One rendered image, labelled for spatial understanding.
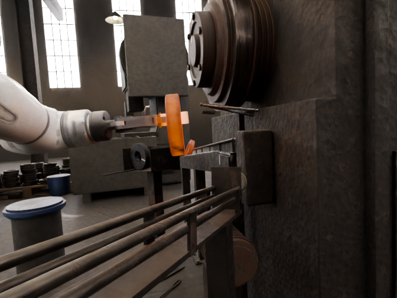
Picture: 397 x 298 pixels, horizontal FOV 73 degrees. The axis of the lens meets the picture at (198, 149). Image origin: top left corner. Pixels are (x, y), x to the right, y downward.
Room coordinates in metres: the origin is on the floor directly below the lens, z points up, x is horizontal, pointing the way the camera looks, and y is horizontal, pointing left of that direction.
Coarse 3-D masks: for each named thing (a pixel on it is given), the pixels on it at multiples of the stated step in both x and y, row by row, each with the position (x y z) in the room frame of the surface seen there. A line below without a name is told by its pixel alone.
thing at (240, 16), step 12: (228, 0) 0.93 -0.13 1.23; (240, 0) 0.91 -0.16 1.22; (240, 12) 0.89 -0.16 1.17; (240, 24) 0.88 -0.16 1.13; (252, 24) 0.89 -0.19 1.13; (240, 36) 0.88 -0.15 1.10; (252, 36) 0.89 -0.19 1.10; (240, 48) 0.89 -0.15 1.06; (252, 48) 0.90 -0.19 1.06; (240, 60) 0.90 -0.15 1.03; (252, 60) 0.91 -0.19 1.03; (240, 72) 0.92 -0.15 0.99; (228, 84) 0.96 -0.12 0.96; (240, 84) 0.95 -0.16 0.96; (228, 96) 0.97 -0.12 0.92; (240, 96) 1.00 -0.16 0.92
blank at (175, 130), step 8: (168, 96) 0.65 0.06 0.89; (176, 96) 0.64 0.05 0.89; (168, 104) 0.62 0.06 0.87; (176, 104) 0.62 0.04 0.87; (168, 112) 0.61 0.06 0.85; (176, 112) 0.61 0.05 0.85; (168, 120) 0.61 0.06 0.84; (176, 120) 0.61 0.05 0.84; (168, 128) 0.61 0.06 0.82; (176, 128) 0.61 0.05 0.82; (168, 136) 0.61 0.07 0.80; (176, 136) 0.61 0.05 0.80; (176, 144) 0.62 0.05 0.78; (176, 152) 0.64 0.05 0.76; (184, 152) 0.66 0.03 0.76
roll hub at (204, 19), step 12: (204, 12) 1.00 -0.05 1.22; (192, 24) 1.09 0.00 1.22; (204, 24) 0.95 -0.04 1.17; (192, 36) 1.07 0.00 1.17; (204, 36) 0.94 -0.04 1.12; (192, 48) 1.08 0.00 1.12; (204, 48) 0.95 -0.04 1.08; (192, 60) 1.09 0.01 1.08; (204, 60) 0.96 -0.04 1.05; (192, 72) 1.16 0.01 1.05; (204, 72) 0.99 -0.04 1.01; (204, 84) 1.05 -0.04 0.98
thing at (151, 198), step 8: (128, 152) 1.59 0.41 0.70; (152, 152) 1.40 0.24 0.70; (160, 152) 1.43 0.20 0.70; (168, 152) 1.48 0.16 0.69; (128, 160) 1.59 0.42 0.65; (152, 160) 1.39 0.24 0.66; (160, 160) 1.43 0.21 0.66; (168, 160) 1.47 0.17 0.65; (176, 160) 1.52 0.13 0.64; (128, 168) 1.58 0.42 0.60; (152, 168) 1.39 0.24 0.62; (160, 168) 1.43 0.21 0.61; (168, 168) 1.47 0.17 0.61; (176, 168) 1.55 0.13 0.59; (152, 176) 1.49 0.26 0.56; (160, 176) 1.53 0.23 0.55; (152, 184) 1.50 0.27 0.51; (160, 184) 1.52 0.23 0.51; (152, 192) 1.50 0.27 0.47; (160, 192) 1.52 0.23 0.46; (152, 200) 1.50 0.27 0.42; (160, 200) 1.52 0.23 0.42; (176, 272) 1.49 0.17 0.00
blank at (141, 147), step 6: (138, 144) 1.53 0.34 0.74; (144, 144) 1.54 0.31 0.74; (132, 150) 1.57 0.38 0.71; (138, 150) 1.53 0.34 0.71; (144, 150) 1.50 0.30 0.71; (132, 156) 1.58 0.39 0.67; (138, 156) 1.59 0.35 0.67; (144, 156) 1.50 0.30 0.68; (132, 162) 1.58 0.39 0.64; (138, 162) 1.55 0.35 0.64; (144, 162) 1.50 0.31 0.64; (138, 168) 1.54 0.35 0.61; (144, 168) 1.52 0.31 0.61
